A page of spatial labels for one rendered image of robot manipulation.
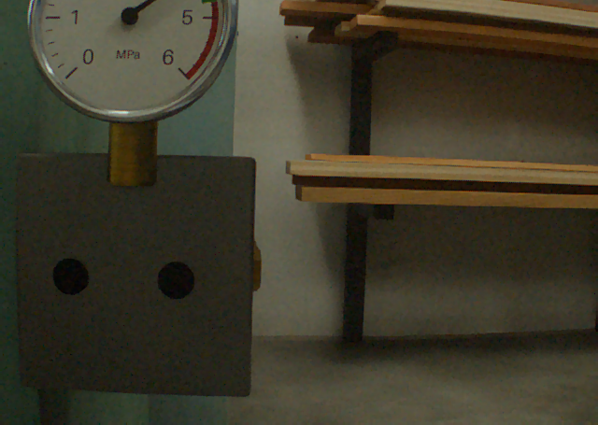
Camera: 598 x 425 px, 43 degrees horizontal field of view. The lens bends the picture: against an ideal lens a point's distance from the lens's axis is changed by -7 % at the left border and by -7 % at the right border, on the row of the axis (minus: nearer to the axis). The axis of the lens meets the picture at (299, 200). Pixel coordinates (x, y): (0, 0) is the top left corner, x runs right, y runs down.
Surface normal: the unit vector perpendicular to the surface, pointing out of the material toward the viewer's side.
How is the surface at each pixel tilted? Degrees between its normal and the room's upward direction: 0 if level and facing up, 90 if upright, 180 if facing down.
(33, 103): 90
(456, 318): 90
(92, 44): 90
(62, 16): 90
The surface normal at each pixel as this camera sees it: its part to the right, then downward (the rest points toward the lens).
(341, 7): 0.12, 0.07
